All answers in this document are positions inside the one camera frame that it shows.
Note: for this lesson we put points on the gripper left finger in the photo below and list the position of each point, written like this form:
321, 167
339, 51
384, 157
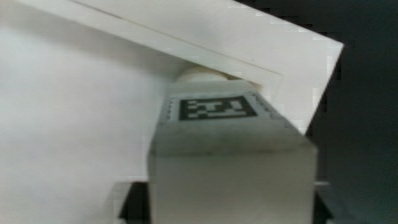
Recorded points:
129, 203

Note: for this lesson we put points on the white square tabletop part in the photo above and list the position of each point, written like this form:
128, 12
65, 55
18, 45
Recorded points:
92, 55

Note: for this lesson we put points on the white leg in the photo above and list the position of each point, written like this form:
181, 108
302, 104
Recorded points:
231, 160

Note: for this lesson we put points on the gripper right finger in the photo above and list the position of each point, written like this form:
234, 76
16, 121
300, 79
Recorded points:
327, 210

